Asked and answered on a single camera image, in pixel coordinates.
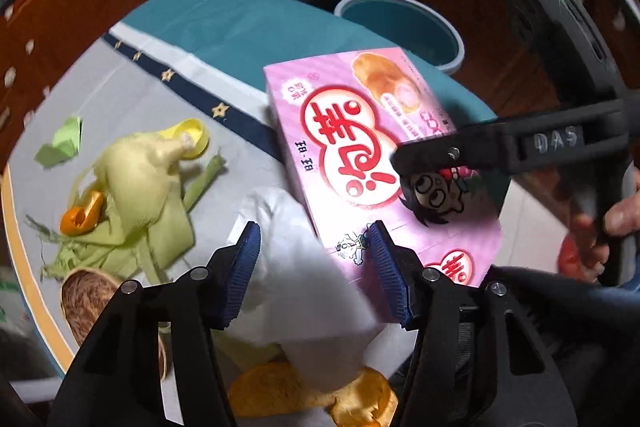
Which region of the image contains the person's right hand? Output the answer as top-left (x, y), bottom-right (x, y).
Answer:
top-left (570, 169), bottom-right (640, 280)

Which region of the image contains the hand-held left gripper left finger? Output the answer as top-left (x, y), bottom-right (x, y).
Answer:
top-left (47, 221), bottom-right (262, 427)

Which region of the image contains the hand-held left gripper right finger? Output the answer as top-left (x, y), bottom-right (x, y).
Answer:
top-left (366, 220), bottom-right (581, 427)

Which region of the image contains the white tissue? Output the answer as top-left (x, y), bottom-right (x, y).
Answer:
top-left (227, 187), bottom-right (383, 395)

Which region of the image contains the small orange peel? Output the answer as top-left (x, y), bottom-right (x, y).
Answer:
top-left (330, 367), bottom-right (398, 427)

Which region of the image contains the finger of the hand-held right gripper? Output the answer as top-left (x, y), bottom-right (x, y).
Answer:
top-left (390, 119), bottom-right (516, 180)

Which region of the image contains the green folded paper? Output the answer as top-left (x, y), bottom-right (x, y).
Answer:
top-left (34, 114), bottom-right (84, 168)

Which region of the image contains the green corn husk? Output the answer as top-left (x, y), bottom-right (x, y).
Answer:
top-left (25, 129), bottom-right (228, 283)

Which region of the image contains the yellow plastic cap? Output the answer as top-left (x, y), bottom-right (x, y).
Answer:
top-left (162, 118), bottom-right (210, 159)

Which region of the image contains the red plastic bag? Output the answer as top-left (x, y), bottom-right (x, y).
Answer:
top-left (557, 237), bottom-right (601, 283)

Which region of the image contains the curled orange peel scrap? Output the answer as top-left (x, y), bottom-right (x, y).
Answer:
top-left (60, 189), bottom-right (106, 235)

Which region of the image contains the pink snack box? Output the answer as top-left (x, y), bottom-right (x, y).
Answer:
top-left (263, 47), bottom-right (511, 293)

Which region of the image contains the large orange peel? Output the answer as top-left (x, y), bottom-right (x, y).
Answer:
top-left (229, 361), bottom-right (336, 418)

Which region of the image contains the teal trash bin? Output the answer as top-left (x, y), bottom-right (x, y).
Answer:
top-left (334, 0), bottom-right (465, 75)

